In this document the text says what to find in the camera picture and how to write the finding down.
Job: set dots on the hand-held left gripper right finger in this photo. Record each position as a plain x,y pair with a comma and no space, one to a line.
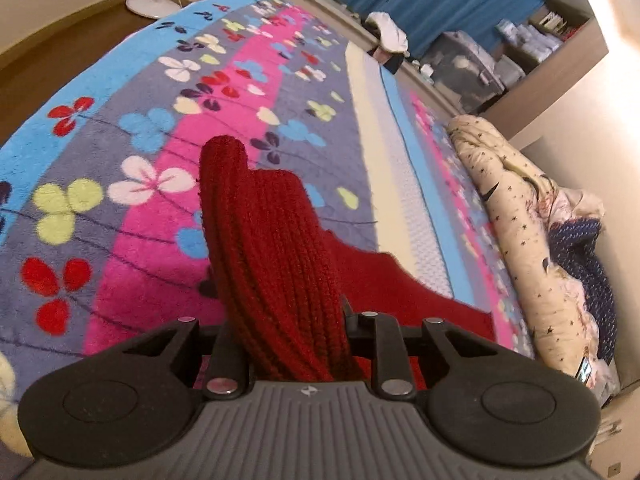
387,355

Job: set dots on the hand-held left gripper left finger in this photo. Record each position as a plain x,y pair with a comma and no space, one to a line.
227,360

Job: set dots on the white cloth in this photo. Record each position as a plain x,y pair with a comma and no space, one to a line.
387,30

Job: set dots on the floral fleece blanket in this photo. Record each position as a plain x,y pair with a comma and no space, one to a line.
150,170

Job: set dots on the wooden shelf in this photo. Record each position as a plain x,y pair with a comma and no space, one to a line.
555,80

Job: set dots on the red knit sweater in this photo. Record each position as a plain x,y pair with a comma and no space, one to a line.
280,270

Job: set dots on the wall socket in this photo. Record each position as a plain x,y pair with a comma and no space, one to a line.
613,469

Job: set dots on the navy dotted cloth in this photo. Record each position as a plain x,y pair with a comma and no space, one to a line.
590,270

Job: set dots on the cream star print quilt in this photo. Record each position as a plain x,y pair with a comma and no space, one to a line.
520,220

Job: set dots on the stack of folded linens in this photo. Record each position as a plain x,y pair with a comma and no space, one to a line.
527,37

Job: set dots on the clear plastic storage box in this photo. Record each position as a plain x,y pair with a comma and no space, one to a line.
472,70

